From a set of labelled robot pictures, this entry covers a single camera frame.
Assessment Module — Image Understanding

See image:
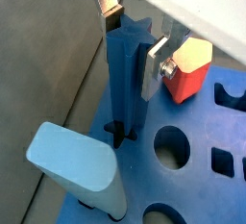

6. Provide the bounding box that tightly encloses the tall light blue peg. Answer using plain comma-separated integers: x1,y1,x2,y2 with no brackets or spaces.
26,122,127,220

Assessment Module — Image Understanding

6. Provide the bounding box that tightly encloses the blue shape sorter board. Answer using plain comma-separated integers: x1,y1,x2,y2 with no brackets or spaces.
57,66,246,224

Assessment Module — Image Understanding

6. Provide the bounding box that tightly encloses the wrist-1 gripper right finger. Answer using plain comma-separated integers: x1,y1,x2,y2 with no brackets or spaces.
141,14,190,101

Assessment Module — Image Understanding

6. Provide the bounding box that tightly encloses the blue star prism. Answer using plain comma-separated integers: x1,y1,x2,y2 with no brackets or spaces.
107,14,156,135

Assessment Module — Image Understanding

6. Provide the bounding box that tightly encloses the red pentagon peg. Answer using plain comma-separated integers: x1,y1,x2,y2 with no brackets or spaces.
162,37,212,104

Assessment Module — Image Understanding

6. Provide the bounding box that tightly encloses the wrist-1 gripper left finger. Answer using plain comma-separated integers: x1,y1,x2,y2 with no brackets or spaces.
87,0,125,62

